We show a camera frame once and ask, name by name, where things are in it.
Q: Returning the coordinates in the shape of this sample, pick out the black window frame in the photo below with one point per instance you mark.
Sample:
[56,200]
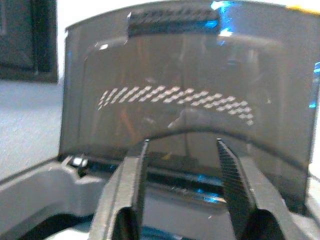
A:
[25,37]

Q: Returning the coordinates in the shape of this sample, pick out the silver top-load washing machine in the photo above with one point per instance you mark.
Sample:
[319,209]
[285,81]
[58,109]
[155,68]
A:
[37,187]

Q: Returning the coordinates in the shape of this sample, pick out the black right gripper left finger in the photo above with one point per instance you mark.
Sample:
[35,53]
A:
[120,195]

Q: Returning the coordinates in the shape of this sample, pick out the dark translucent washer lid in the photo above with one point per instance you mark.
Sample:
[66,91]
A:
[175,62]

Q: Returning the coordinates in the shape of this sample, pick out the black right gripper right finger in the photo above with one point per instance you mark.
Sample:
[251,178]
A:
[240,200]

